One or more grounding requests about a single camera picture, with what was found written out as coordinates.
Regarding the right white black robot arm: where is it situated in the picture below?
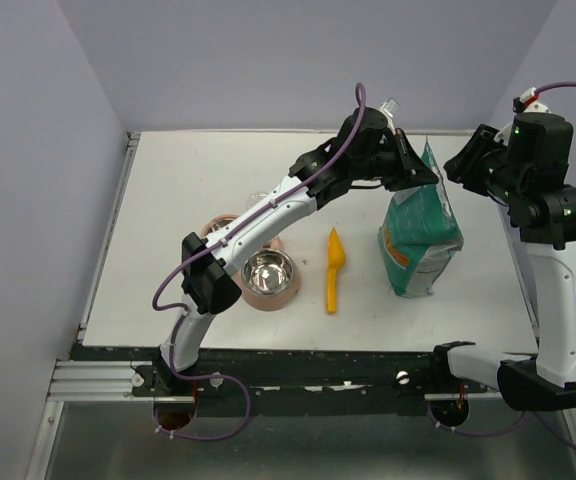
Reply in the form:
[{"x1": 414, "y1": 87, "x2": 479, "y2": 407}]
[{"x1": 427, "y1": 111, "x2": 576, "y2": 412}]

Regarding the front steel bowl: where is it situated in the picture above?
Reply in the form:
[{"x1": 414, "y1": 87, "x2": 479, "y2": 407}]
[{"x1": 241, "y1": 248, "x2": 296, "y2": 297}]

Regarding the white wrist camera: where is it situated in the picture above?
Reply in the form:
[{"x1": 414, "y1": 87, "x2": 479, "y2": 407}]
[
  {"x1": 494, "y1": 87, "x2": 551, "y2": 146},
  {"x1": 378, "y1": 98, "x2": 400, "y2": 130}
]

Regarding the yellow plastic scoop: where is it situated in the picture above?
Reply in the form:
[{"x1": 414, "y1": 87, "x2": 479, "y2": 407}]
[{"x1": 326, "y1": 228, "x2": 346, "y2": 315}]

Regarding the clear water bottle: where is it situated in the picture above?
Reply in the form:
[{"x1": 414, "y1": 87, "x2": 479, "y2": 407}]
[{"x1": 245, "y1": 191, "x2": 267, "y2": 210}]

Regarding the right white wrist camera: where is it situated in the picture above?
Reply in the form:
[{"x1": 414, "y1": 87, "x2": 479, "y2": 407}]
[{"x1": 494, "y1": 87, "x2": 551, "y2": 146}]

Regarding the green pet food bag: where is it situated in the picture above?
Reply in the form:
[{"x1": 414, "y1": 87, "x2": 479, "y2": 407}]
[{"x1": 378, "y1": 143, "x2": 464, "y2": 298}]

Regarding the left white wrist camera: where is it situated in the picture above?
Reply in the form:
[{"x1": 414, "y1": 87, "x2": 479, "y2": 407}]
[{"x1": 378, "y1": 98, "x2": 400, "y2": 130}]

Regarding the pink double pet feeder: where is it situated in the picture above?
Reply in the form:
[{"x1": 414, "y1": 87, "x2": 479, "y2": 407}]
[{"x1": 201, "y1": 213, "x2": 303, "y2": 313}]

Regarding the aluminium frame extrusion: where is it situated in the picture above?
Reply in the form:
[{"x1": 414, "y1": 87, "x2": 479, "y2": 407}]
[{"x1": 47, "y1": 361, "x2": 145, "y2": 402}]

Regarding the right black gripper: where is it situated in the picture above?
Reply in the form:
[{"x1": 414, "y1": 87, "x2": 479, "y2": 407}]
[{"x1": 444, "y1": 121, "x2": 525, "y2": 202}]

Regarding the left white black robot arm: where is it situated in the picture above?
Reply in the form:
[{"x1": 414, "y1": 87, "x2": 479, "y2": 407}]
[{"x1": 155, "y1": 107, "x2": 438, "y2": 395}]

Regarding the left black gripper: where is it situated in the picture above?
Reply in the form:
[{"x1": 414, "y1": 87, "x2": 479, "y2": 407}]
[{"x1": 350, "y1": 129, "x2": 438, "y2": 192}]

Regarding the rear steel bowl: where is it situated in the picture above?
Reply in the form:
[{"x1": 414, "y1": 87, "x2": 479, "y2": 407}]
[{"x1": 201, "y1": 214, "x2": 238, "y2": 238}]

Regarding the black mounting rail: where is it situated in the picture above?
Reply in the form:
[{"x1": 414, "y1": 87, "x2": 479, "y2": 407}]
[{"x1": 70, "y1": 344, "x2": 539, "y2": 419}]

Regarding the steel bowl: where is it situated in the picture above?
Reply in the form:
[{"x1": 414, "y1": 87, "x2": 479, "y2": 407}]
[
  {"x1": 201, "y1": 214, "x2": 238, "y2": 238},
  {"x1": 241, "y1": 248, "x2": 296, "y2": 297}
]

